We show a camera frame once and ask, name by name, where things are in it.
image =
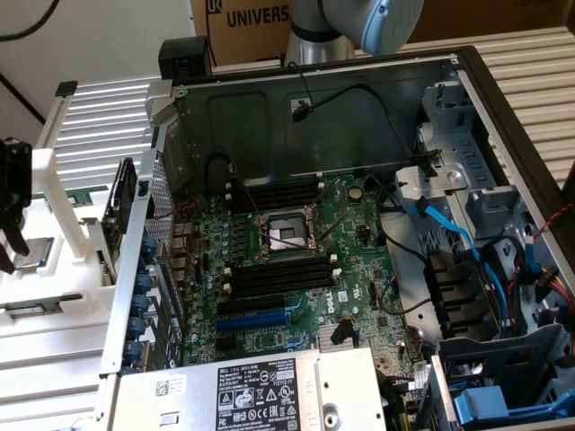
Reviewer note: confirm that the printed cardboard box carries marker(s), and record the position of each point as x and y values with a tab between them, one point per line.
242	40

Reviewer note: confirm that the blue plastic latch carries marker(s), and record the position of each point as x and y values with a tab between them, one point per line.
480	401

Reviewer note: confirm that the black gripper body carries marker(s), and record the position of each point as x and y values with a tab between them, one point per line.
15	175

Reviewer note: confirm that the white parts rack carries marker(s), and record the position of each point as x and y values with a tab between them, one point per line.
67	278

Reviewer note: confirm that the silver coin battery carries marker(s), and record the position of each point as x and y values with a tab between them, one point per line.
356	193

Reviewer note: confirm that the long black expansion slot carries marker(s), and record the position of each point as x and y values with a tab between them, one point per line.
251	304

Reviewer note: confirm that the black graphics card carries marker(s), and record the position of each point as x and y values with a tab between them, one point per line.
119	202

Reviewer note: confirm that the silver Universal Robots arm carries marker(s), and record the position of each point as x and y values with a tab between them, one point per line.
314	45

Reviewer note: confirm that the short black expansion slot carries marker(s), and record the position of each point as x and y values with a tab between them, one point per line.
225	345

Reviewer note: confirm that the blue card retention clip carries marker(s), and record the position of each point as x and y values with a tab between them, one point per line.
149	248
140	304
136	327
143	283
131	351

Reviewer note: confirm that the black rail end cap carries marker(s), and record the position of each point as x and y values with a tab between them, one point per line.
66	88

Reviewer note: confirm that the green Dell motherboard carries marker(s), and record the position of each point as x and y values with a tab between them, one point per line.
359	287

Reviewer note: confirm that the silver CPU chip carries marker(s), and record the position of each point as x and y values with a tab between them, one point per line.
38	251

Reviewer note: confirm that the open PC case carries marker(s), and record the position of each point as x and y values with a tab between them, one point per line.
247	116

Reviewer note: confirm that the silver chipset heatsink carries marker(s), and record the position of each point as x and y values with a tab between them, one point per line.
330	334

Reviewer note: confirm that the small black box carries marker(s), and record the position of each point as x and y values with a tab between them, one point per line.
184	56

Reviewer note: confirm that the CPU socket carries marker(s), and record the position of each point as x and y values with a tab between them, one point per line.
287	235

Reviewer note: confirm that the grey blue plastic cage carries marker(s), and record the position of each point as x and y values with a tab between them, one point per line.
494	359

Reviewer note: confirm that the long blue expansion slot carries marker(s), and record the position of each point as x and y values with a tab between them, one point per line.
251	321

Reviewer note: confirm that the plain brown cardboard box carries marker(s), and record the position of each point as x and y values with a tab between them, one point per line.
485	18

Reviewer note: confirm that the thin metal locking lever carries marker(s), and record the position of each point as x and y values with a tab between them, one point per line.
251	202
333	228

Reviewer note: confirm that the black plastic air shroud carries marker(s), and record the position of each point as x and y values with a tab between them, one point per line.
458	296

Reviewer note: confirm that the grey metal disk bay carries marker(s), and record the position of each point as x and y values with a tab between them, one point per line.
467	148

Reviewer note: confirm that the grey power supply unit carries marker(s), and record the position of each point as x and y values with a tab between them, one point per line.
179	404

